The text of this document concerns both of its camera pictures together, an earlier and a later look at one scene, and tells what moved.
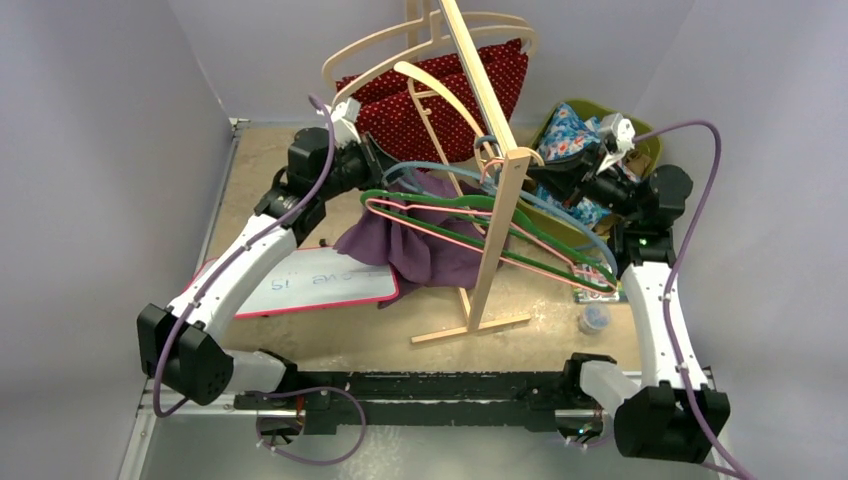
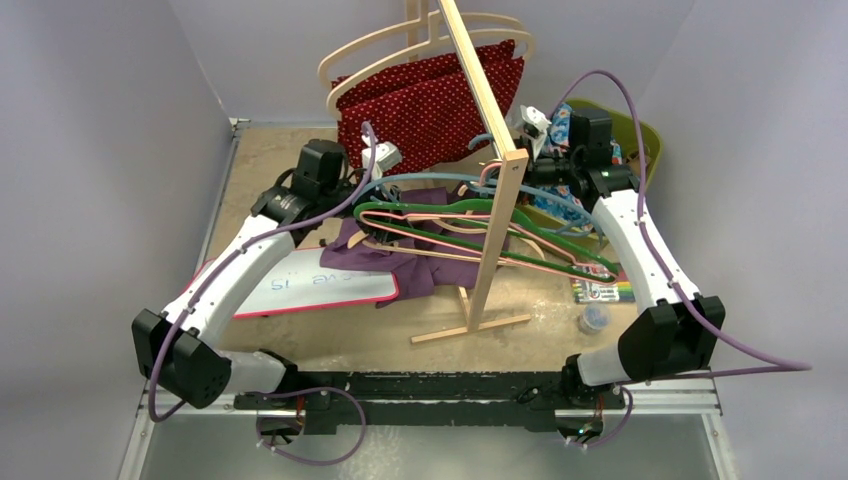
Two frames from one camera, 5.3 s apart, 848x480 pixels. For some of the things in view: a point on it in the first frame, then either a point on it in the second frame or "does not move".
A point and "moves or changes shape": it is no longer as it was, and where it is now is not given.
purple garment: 426,231 moves or changes shape
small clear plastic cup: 594,318 does not move
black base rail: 343,403 does not move
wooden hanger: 423,80 → 357,242
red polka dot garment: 424,113 does not move
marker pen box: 597,275 does not move
